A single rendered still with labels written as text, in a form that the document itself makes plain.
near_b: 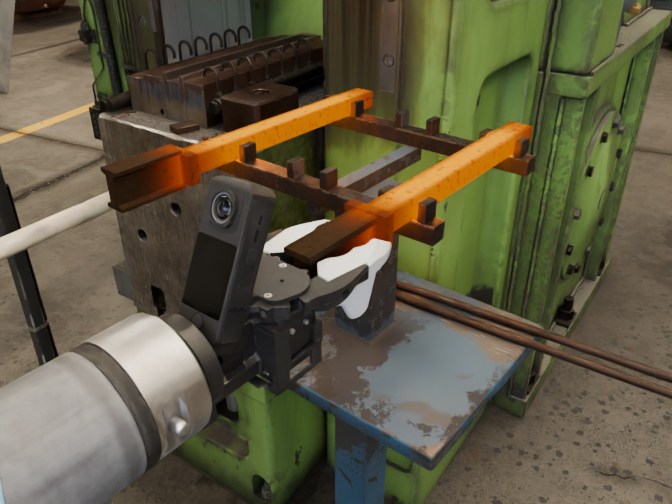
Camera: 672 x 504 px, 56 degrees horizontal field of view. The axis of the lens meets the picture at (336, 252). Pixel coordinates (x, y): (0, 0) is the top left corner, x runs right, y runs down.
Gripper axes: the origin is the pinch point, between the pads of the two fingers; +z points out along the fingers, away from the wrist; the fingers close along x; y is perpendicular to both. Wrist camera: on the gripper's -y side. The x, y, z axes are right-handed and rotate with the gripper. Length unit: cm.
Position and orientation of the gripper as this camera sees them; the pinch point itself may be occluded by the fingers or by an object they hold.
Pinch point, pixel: (353, 232)
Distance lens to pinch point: 55.9
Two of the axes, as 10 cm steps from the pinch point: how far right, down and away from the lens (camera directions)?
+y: 0.0, 8.6, 5.1
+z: 6.3, -3.9, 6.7
